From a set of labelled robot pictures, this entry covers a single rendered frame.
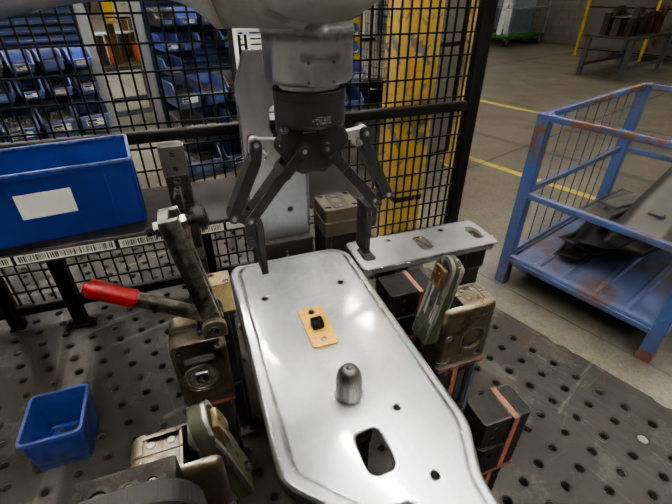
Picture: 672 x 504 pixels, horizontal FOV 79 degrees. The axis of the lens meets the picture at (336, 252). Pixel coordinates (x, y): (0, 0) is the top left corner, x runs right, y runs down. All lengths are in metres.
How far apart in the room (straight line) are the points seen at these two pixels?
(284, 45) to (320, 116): 0.07
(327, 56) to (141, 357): 0.84
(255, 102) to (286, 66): 0.31
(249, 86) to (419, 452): 0.57
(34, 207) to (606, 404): 1.16
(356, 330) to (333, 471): 0.21
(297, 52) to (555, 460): 0.80
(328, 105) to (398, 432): 0.36
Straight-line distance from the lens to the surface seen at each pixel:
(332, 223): 0.80
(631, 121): 3.23
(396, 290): 0.71
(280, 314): 0.63
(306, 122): 0.42
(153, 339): 1.11
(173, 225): 0.46
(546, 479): 0.89
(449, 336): 0.62
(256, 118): 0.72
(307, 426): 0.50
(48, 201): 0.88
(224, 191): 0.97
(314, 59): 0.41
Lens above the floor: 1.42
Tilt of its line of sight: 33 degrees down
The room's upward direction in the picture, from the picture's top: straight up
